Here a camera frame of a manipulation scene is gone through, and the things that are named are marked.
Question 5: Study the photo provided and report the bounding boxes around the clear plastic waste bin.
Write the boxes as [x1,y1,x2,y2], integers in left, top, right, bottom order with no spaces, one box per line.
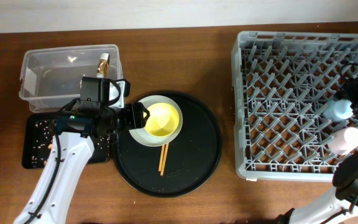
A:
[19,44,123,113]

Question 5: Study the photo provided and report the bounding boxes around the light blue cup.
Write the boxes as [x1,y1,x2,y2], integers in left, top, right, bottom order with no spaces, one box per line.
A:
[323,100,353,122]

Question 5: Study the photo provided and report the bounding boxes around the black rectangular tray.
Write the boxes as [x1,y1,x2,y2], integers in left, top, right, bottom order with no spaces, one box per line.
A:
[21,108,111,170]

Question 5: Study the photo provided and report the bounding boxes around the food scraps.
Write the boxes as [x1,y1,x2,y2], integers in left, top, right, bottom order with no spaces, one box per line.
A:
[29,119,110,166]

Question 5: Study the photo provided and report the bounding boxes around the round black tray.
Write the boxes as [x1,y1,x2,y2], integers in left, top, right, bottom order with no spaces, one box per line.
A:
[111,91,223,197]

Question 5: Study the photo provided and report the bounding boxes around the pink cup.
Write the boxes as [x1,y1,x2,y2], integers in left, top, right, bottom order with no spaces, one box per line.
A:
[328,127,358,156]

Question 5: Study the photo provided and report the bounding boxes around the wooden chopstick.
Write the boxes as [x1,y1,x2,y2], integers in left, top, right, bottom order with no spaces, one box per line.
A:
[158,144,165,172]
[160,143,169,175]

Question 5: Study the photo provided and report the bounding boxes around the gold snack wrapper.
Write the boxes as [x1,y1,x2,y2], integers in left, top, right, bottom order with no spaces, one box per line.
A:
[96,53,109,78]

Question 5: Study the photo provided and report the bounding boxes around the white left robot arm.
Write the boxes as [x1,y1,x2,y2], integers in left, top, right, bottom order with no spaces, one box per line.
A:
[14,99,150,223]

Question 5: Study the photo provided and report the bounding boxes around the yellow bowl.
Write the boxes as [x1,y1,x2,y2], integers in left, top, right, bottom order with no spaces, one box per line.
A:
[145,103,180,138]

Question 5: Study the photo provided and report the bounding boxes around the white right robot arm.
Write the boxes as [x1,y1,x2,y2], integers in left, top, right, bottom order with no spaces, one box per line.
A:
[275,151,358,224]

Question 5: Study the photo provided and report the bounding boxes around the grey dishwasher rack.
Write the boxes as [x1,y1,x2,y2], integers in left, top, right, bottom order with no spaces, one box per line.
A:
[231,31,358,182]

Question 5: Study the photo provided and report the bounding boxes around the grey round plate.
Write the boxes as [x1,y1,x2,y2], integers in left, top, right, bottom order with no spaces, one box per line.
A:
[129,95,183,147]

